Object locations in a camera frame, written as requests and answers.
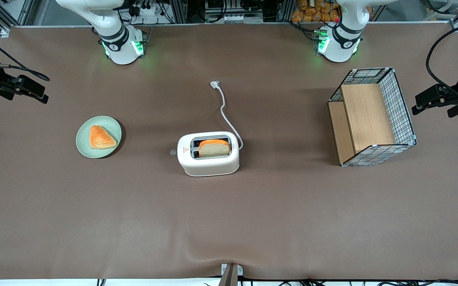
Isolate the bread slice with orange crust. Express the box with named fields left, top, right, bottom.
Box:
left=198, top=139, right=230, bottom=158

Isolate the orange triangular pastry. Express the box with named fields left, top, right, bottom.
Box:
left=89, top=125, right=117, bottom=150

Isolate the white toaster power cord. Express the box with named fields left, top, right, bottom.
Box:
left=210, top=81, right=244, bottom=151

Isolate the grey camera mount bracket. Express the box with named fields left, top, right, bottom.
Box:
left=218, top=263, right=244, bottom=286

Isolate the pale green round plate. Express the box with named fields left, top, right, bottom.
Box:
left=76, top=116, right=122, bottom=159

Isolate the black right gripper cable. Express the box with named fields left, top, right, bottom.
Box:
left=0, top=27, right=50, bottom=82

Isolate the light wooden basket shelf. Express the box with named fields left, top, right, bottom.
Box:
left=328, top=83, right=396, bottom=165

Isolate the bag of orange buns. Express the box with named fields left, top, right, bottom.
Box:
left=291, top=0, right=341, bottom=23

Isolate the white socket strip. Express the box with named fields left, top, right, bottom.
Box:
left=222, top=14, right=264, bottom=23

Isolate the white two-slot toaster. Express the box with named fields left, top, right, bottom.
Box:
left=170, top=131, right=240, bottom=177

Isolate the white power strip with plugs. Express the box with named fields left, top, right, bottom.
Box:
left=129, top=3, right=159, bottom=17

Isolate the brown table cover sheet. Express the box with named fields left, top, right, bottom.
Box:
left=0, top=23, right=458, bottom=281

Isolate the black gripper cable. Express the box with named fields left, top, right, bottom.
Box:
left=0, top=27, right=50, bottom=82
left=426, top=20, right=458, bottom=102

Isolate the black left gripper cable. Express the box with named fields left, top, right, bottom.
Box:
left=426, top=20, right=458, bottom=102

